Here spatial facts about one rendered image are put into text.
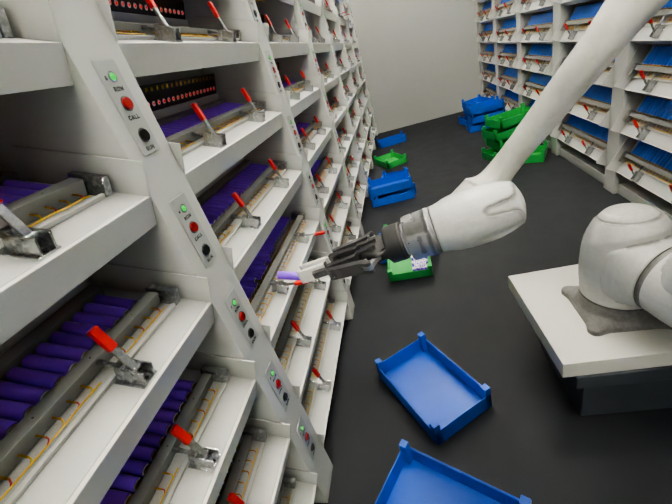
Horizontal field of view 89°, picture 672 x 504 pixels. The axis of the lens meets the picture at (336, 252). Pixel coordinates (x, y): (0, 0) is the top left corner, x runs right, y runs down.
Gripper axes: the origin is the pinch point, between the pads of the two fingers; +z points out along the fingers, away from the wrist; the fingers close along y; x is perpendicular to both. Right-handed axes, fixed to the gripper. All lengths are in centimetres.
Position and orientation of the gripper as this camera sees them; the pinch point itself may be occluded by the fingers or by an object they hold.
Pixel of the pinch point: (315, 269)
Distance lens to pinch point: 73.8
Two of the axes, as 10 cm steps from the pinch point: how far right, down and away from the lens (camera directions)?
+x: 4.3, 8.0, 4.1
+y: -1.4, 5.1, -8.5
